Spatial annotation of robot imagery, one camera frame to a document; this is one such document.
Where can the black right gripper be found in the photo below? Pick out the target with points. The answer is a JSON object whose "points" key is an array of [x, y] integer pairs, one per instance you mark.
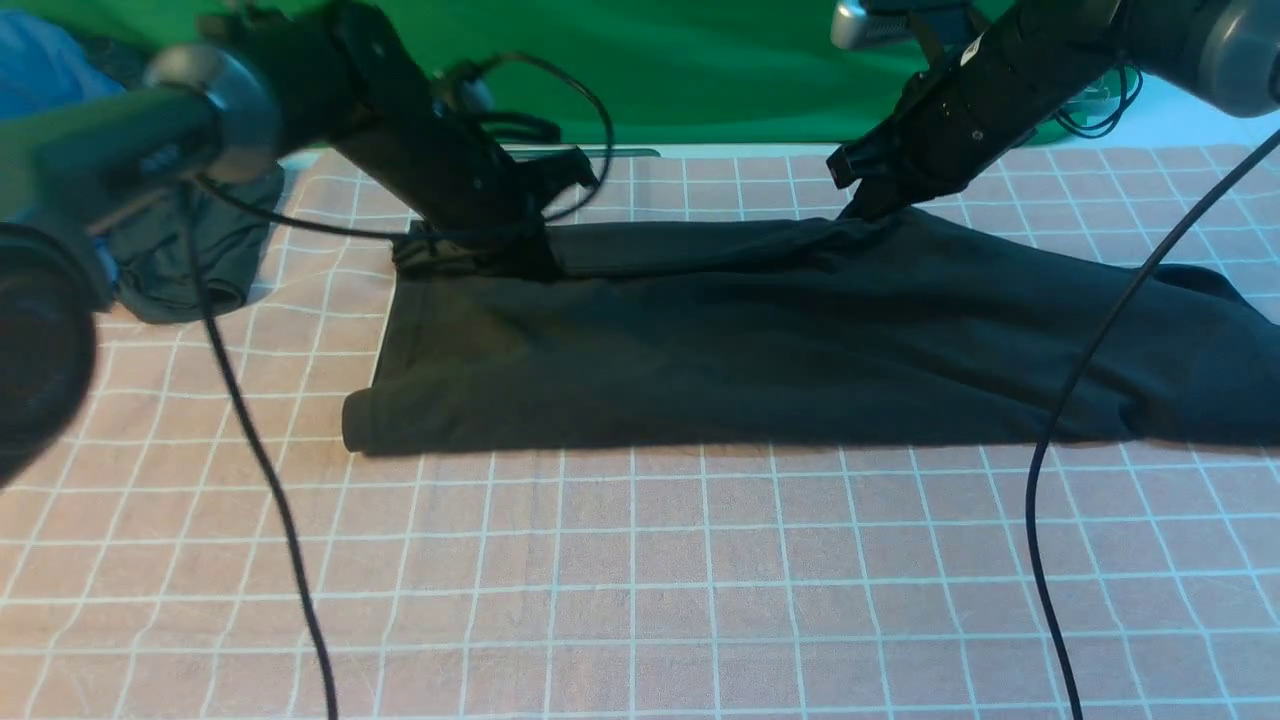
{"points": [[975, 101]]}

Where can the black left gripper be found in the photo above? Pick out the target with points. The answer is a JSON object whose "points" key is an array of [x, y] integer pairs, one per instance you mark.
{"points": [[479, 211]]}

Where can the gray long-sleeved shirt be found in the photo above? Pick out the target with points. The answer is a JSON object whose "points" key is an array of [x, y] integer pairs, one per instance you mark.
{"points": [[910, 331]]}

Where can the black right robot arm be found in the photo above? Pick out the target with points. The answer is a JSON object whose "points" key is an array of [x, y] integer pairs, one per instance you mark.
{"points": [[1222, 52]]}

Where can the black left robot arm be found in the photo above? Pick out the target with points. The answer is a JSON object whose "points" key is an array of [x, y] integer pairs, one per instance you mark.
{"points": [[256, 87]]}

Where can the green backdrop cloth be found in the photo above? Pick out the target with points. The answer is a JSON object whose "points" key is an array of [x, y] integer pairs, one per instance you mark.
{"points": [[681, 71]]}

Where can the pink checkered tablecloth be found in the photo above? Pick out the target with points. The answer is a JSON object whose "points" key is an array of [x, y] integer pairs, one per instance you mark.
{"points": [[145, 574]]}

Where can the blue crumpled garment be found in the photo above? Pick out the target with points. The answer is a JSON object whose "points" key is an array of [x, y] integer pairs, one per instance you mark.
{"points": [[44, 68]]}

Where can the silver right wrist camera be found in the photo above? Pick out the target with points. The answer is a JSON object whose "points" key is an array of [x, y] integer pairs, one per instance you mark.
{"points": [[933, 25]]}

